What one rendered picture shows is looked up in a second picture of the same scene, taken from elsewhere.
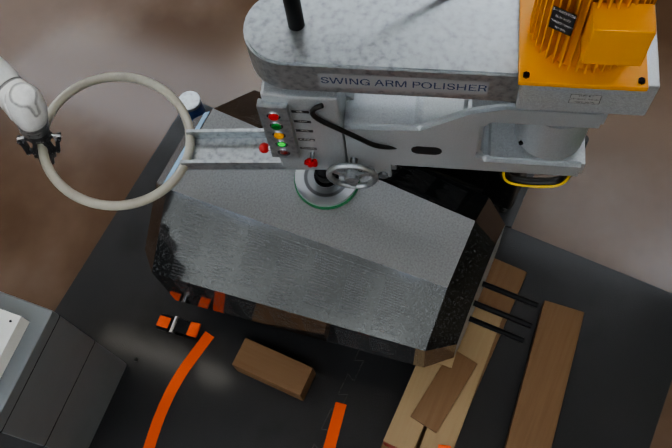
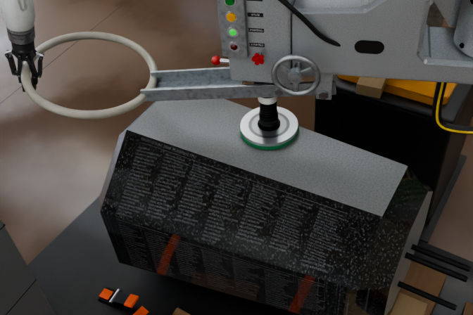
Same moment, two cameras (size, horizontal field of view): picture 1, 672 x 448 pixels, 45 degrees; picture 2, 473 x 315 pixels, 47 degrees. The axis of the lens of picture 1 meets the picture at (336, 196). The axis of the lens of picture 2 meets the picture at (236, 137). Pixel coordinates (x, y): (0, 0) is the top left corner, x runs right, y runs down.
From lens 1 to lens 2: 118 cm
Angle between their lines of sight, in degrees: 23
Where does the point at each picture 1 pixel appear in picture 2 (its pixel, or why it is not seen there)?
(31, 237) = (13, 221)
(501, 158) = (442, 62)
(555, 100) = not seen: outside the picture
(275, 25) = not seen: outside the picture
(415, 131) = (361, 14)
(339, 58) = not seen: outside the picture
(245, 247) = (188, 182)
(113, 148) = (96, 164)
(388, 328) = (319, 264)
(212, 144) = (172, 84)
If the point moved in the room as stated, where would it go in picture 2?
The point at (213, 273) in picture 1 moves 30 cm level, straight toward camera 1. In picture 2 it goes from (155, 210) to (188, 271)
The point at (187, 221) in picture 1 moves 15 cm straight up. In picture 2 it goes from (139, 159) to (131, 130)
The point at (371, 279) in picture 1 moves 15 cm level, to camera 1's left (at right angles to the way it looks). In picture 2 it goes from (305, 210) to (259, 214)
